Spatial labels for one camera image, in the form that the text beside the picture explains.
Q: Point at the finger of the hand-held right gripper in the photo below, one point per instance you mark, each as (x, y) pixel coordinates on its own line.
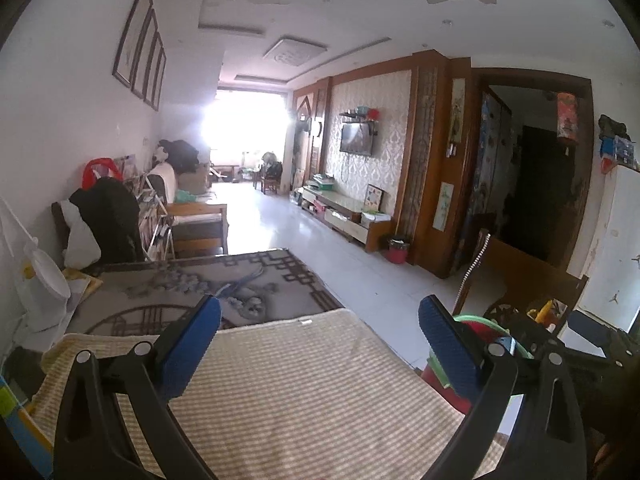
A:
(522, 332)

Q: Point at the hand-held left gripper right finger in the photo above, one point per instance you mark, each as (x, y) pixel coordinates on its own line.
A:
(447, 345)

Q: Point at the red bin with green rim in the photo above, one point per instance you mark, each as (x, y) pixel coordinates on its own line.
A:
(475, 327)

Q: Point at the clutter on refrigerator top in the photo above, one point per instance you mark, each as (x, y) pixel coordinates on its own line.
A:
(617, 142)

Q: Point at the wall television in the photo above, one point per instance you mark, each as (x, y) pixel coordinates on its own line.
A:
(356, 139)

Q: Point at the white refrigerator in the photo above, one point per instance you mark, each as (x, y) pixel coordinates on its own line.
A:
(615, 250)

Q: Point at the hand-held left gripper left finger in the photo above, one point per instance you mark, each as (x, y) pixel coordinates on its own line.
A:
(192, 340)

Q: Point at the colourful framed picture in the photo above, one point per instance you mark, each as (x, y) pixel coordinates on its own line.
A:
(374, 199)

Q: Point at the long wall scroll picture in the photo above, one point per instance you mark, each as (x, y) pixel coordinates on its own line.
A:
(457, 115)

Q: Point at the blue yellow green plastic board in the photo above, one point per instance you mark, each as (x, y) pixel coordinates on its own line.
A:
(20, 425)

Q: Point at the metal folding rack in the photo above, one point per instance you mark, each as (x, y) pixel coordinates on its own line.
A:
(155, 220)

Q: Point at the black jacket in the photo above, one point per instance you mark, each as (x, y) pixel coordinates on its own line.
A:
(112, 220)

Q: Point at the low television cabinet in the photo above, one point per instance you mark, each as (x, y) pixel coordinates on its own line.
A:
(345, 215)

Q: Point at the wooden dining chairs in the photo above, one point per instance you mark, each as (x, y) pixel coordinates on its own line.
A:
(270, 175)

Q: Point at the short wall scroll picture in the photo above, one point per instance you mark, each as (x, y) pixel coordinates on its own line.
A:
(443, 206)

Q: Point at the yellow striped mat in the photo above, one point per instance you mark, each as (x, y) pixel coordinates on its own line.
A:
(300, 390)

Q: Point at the yellow toy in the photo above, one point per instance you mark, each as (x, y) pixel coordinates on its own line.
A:
(547, 315)

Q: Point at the small red floor bin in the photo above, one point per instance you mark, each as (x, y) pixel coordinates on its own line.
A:
(397, 251)

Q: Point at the dark framed wall picture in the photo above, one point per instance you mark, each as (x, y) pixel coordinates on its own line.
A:
(160, 80)
(129, 35)
(152, 70)
(142, 57)

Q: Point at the brown wooden chair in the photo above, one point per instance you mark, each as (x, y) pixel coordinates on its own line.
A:
(530, 275)

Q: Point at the white desk lamp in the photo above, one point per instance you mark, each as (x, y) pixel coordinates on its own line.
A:
(42, 285)

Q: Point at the wooden chair with jacket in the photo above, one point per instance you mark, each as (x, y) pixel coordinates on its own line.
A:
(57, 225)

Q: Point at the red hanging lantern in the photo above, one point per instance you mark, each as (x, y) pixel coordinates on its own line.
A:
(567, 117)

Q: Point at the wooden wall partition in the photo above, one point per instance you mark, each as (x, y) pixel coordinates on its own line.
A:
(425, 170)

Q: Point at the grey patterned rug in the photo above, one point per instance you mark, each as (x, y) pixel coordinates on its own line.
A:
(165, 285)

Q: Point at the red bag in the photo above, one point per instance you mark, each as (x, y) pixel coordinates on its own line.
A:
(100, 170)

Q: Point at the wall shelf with items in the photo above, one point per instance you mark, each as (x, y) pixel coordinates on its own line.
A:
(360, 114)

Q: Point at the yellow cardboard sheets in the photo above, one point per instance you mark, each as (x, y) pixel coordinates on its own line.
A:
(82, 285)

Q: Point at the square ceiling light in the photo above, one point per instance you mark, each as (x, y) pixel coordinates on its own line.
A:
(295, 50)

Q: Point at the white plastic bag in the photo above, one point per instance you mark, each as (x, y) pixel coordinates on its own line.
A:
(82, 240)

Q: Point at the wooden sofa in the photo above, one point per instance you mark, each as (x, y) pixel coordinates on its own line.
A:
(200, 227)

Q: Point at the pile of black clothes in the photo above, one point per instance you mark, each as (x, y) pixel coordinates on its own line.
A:
(182, 155)

